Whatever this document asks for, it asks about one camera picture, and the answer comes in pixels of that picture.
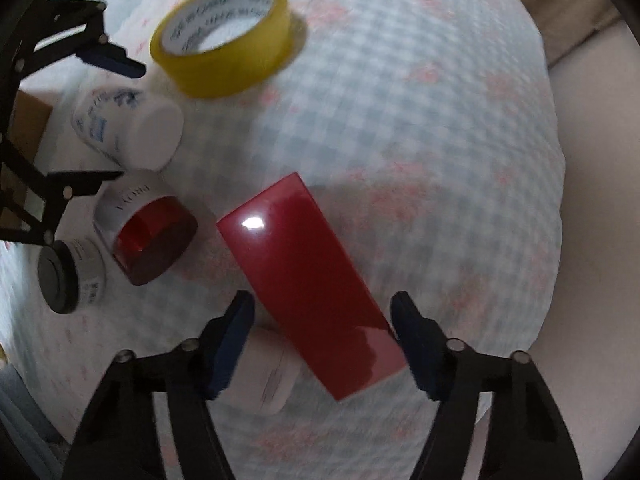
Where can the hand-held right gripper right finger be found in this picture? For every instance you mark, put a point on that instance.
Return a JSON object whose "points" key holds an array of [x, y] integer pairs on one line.
{"points": [[419, 336]]}

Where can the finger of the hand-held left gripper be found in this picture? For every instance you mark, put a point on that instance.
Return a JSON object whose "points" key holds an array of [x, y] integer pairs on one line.
{"points": [[111, 57], [70, 187]]}

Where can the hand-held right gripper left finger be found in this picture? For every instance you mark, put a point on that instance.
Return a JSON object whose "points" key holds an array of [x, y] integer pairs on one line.
{"points": [[231, 336]]}

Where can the red glossy box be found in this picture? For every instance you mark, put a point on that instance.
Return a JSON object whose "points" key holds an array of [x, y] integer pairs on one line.
{"points": [[311, 285]]}

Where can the small white tube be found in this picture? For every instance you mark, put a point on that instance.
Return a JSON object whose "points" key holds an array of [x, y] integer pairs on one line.
{"points": [[267, 372]]}

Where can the white plastic bottle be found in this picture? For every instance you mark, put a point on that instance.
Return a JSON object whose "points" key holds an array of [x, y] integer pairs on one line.
{"points": [[127, 127]]}

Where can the brown cardboard box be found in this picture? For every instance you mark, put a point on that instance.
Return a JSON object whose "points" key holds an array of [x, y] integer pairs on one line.
{"points": [[26, 122]]}

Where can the white jar with red lid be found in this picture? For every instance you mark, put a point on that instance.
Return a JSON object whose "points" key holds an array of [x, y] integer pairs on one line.
{"points": [[144, 230]]}

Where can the white jar with grey lid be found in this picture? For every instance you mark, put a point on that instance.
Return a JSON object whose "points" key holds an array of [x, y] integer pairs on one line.
{"points": [[71, 275]]}

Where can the yellow tape roll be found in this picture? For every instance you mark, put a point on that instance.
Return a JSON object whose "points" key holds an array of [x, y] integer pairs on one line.
{"points": [[223, 39]]}

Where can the checkered tablecloth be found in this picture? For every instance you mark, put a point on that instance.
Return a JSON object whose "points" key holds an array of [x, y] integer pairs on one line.
{"points": [[380, 125]]}

